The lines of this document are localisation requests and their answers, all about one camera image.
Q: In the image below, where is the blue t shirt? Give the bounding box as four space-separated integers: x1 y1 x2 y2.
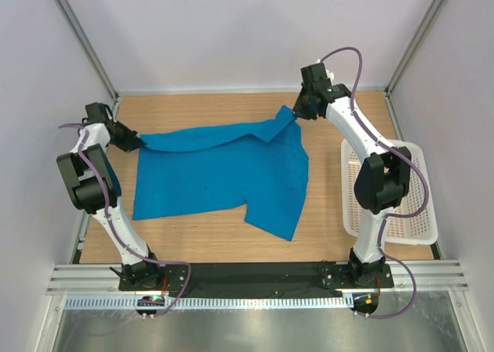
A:
133 106 309 241

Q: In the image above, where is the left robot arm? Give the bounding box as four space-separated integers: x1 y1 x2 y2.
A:
56 103 164 291

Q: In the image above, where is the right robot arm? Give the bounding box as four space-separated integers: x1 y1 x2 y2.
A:
293 63 411 287

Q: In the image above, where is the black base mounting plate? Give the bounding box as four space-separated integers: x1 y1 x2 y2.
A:
117 262 394 291

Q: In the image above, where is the white plastic mesh basket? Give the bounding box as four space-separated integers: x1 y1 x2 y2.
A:
340 140 438 245

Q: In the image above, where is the left rear aluminium post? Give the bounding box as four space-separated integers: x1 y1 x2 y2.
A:
54 0 119 103

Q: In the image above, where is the aluminium post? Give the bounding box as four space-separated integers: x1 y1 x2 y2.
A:
54 0 119 103
384 0 448 98

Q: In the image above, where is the aluminium front frame rail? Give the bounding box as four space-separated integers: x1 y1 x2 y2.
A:
47 260 468 299

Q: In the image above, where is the white slotted cable duct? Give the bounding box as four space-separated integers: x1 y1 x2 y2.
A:
64 293 354 311

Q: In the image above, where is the right rear aluminium post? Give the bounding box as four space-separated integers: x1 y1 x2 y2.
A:
384 0 448 98

